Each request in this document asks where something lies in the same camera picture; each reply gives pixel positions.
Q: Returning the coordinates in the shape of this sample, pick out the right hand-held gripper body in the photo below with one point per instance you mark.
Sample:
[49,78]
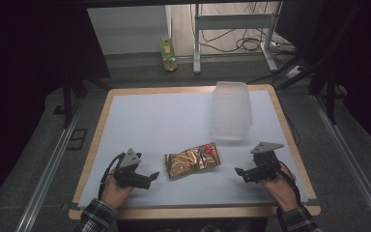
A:
[265,161]

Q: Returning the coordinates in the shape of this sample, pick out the white power strip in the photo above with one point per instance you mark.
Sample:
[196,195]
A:
[293,71]

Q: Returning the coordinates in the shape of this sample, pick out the translucent plastic container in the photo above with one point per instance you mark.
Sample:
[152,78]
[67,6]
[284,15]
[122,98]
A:
[231,111]

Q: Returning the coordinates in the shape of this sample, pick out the white table mat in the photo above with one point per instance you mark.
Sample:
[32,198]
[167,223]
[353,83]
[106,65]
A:
[167,122]

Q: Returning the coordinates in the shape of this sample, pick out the black metal stand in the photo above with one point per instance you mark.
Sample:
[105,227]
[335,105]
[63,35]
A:
[331,93]
[67,96]

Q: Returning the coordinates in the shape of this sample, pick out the aluminium floor rail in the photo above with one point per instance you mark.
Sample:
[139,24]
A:
[46,174]
[351,161]

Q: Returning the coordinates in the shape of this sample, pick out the person's left hand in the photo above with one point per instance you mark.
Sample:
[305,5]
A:
[114,193]

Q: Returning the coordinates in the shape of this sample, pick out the wooden table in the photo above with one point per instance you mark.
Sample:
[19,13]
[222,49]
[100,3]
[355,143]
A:
[203,213]

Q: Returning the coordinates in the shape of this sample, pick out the person's right hand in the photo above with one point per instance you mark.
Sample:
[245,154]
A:
[280,190]

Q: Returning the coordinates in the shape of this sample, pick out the gold foil snack packet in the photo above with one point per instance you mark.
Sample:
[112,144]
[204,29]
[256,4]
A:
[192,160]

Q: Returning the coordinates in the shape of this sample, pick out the white metal desk frame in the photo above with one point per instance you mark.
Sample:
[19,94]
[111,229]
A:
[232,22]

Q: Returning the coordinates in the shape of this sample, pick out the yellow drink bottle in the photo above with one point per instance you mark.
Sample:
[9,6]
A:
[168,53]

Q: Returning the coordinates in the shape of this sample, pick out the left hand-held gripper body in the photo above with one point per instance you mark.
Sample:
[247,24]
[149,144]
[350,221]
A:
[129,161]

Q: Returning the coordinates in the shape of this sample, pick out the black floor bracket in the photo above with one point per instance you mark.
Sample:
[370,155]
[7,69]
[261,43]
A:
[77,139]

